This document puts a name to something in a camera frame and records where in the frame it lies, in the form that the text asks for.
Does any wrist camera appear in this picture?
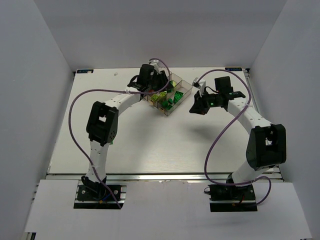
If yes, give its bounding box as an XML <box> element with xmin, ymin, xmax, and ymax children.
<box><xmin>192</xmin><ymin>77</ymin><xmax>206</xmax><ymax>97</ymax></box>
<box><xmin>149</xmin><ymin>59</ymin><xmax>161</xmax><ymax>73</ymax></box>

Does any small green square lego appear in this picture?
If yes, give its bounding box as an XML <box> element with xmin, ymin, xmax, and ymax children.
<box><xmin>167</xmin><ymin>98</ymin><xmax>173</xmax><ymax>105</ymax></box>

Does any aluminium front rail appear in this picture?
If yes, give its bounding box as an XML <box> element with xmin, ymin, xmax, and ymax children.
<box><xmin>47</xmin><ymin>173</ymin><xmax>282</xmax><ymax>182</ymax></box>

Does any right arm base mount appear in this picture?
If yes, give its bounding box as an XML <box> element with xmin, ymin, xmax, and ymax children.
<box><xmin>203</xmin><ymin>184</ymin><xmax>258</xmax><ymax>213</ymax></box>

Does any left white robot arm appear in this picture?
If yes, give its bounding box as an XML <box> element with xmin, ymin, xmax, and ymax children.
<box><xmin>81</xmin><ymin>58</ymin><xmax>170</xmax><ymax>194</ymax></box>

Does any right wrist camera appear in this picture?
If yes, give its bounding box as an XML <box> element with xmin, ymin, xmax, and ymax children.
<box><xmin>192</xmin><ymin>77</ymin><xmax>206</xmax><ymax>97</ymax></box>

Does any blue label sticker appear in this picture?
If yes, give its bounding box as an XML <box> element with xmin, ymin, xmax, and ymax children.
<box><xmin>224</xmin><ymin>67</ymin><xmax>243</xmax><ymax>72</ymax></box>
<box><xmin>76</xmin><ymin>69</ymin><xmax>94</xmax><ymax>74</ymax></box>

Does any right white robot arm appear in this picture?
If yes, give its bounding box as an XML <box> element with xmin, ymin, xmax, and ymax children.
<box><xmin>189</xmin><ymin>76</ymin><xmax>287</xmax><ymax>186</ymax></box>

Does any near clear plastic bin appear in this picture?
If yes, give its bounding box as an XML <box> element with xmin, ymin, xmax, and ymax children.
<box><xmin>155</xmin><ymin>80</ymin><xmax>193</xmax><ymax>116</ymax></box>

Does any left blue label sticker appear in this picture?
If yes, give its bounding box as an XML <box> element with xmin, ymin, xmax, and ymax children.
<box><xmin>76</xmin><ymin>69</ymin><xmax>94</xmax><ymax>74</ymax></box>

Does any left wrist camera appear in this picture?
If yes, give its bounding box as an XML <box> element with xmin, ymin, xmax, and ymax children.
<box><xmin>149</xmin><ymin>59</ymin><xmax>161</xmax><ymax>73</ymax></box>

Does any small lime lego brick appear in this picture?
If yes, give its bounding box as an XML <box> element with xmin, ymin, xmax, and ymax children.
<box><xmin>159</xmin><ymin>92</ymin><xmax>167</xmax><ymax>98</ymax></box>

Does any right blue label sticker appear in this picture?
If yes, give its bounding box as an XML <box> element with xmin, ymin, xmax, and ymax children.
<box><xmin>224</xmin><ymin>67</ymin><xmax>243</xmax><ymax>72</ymax></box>

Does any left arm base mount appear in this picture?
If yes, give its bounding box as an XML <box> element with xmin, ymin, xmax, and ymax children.
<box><xmin>73</xmin><ymin>176</ymin><xmax>126</xmax><ymax>210</ymax></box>

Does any clear plastic bin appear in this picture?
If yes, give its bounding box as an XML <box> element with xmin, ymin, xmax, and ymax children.
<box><xmin>145</xmin><ymin>73</ymin><xmax>182</xmax><ymax>111</ymax></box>
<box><xmin>155</xmin><ymin>80</ymin><xmax>193</xmax><ymax>116</ymax></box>

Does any green lego brick bottom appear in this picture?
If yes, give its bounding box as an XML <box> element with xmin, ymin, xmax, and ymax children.
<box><xmin>161</xmin><ymin>100</ymin><xmax>173</xmax><ymax>111</ymax></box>

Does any green lego from stack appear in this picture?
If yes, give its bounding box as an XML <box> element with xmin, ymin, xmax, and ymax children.
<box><xmin>173</xmin><ymin>96</ymin><xmax>181</xmax><ymax>104</ymax></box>

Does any middle clear plastic bin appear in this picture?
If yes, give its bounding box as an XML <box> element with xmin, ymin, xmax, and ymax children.
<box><xmin>145</xmin><ymin>73</ymin><xmax>182</xmax><ymax>111</ymax></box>

